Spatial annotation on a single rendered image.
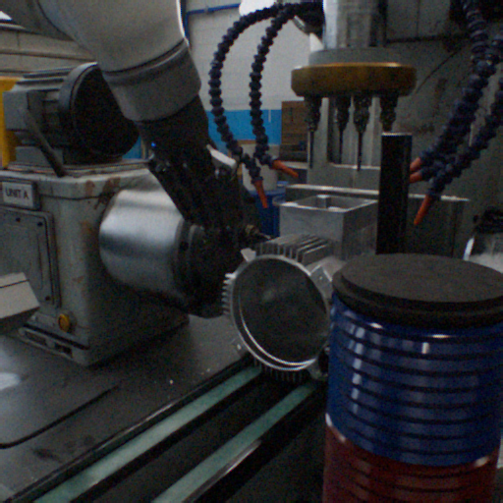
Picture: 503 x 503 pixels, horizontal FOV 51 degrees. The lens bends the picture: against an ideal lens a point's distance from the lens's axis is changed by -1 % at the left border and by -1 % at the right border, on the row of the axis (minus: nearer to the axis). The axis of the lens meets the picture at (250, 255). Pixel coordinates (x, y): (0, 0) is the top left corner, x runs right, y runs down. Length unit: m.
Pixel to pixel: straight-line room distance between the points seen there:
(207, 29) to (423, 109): 6.97
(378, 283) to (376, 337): 0.02
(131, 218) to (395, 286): 0.77
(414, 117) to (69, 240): 0.65
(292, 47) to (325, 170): 5.95
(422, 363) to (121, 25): 0.42
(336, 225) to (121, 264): 0.40
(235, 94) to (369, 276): 7.31
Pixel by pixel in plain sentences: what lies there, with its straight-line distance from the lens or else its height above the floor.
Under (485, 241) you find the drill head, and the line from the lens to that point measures 0.65.
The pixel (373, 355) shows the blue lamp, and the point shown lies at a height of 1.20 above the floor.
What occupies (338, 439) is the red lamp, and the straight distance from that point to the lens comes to 0.19.
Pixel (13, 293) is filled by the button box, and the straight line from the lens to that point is 0.68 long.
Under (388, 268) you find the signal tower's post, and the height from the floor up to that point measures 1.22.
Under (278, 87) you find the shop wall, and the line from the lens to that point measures 7.05.
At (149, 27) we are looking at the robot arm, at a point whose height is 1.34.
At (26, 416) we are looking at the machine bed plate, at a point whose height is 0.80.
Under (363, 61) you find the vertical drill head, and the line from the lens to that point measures 0.77.
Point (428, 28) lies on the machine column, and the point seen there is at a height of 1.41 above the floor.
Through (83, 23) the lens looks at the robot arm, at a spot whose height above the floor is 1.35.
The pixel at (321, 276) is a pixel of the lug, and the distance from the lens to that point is 0.66.
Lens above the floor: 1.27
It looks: 15 degrees down
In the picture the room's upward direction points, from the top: straight up
